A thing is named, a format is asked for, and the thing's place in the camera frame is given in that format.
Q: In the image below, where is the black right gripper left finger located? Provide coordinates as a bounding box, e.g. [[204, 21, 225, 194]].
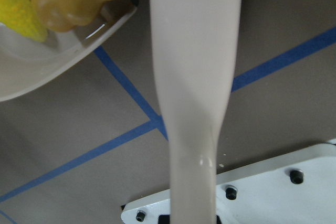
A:
[[158, 215, 170, 224]]

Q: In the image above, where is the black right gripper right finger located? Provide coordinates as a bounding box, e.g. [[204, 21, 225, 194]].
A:
[[216, 216, 222, 224]]

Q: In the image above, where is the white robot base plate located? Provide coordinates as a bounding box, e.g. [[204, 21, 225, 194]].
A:
[[121, 140, 335, 223]]

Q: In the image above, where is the white plastic dustpan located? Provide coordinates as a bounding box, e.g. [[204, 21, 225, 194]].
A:
[[1, 0, 136, 101]]

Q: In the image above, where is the yellow toy corn cob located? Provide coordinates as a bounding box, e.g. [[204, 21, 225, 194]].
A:
[[1, 0, 48, 42]]

